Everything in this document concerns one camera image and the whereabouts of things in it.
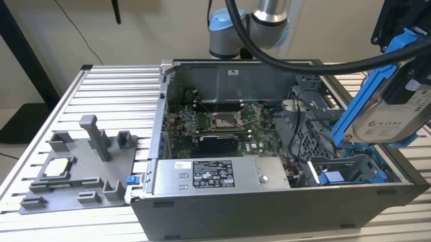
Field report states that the grey plastic parts rack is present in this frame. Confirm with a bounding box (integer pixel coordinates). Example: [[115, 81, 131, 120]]
[[19, 114, 139, 217]]

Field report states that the black graphics card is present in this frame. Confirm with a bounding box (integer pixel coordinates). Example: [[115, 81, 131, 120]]
[[197, 135, 240, 155]]

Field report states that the black monitor stand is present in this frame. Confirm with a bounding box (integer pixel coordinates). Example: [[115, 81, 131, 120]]
[[0, 0, 63, 144]]

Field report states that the black antenna rod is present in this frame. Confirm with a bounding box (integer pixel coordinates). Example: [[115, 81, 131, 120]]
[[111, 0, 121, 25]]

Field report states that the black RAM slot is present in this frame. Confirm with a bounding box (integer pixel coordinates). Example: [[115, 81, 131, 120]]
[[195, 105, 243, 111], [195, 99, 243, 106]]

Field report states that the blue empty disk carrier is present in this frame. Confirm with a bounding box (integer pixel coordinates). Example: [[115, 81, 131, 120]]
[[318, 170, 387, 186]]

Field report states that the open dark grey PC case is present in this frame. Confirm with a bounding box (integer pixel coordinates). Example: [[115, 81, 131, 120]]
[[129, 58, 431, 241]]

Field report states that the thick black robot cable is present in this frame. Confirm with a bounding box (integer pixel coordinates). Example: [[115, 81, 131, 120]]
[[224, 0, 431, 76]]

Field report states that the long black wire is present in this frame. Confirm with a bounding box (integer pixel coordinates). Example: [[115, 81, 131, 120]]
[[288, 90, 324, 163]]

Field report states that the green motherboard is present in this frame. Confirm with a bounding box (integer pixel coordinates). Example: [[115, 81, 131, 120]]
[[167, 87, 287, 159]]

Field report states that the CPU socket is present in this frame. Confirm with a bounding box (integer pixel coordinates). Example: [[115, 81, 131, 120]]
[[208, 112, 244, 131]]

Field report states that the thin metal locking lever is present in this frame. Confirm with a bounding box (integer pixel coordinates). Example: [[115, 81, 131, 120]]
[[199, 100, 216, 117]]

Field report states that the silver power supply unit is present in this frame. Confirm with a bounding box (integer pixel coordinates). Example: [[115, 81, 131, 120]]
[[153, 156, 291, 196]]

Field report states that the hard disk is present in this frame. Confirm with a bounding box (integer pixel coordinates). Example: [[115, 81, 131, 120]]
[[331, 27, 431, 149]]

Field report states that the grey metal disk bay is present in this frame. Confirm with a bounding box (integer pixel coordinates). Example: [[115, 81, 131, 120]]
[[304, 153, 388, 189]]

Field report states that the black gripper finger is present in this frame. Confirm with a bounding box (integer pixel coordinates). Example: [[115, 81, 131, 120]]
[[383, 59, 431, 106]]

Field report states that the silver CPU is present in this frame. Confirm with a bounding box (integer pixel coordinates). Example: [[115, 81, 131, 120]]
[[43, 160, 73, 178]]

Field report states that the thin wall wire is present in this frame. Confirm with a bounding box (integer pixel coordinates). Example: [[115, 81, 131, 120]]
[[60, 6, 104, 66]]

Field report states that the grey perforated drive cage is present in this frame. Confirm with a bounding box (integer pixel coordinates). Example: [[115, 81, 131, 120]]
[[272, 84, 347, 162]]

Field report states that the blue wire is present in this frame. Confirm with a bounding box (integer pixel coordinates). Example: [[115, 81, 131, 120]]
[[346, 146, 378, 164]]

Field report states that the metal socket cover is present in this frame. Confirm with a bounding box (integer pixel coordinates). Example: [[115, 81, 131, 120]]
[[235, 103, 264, 128]]

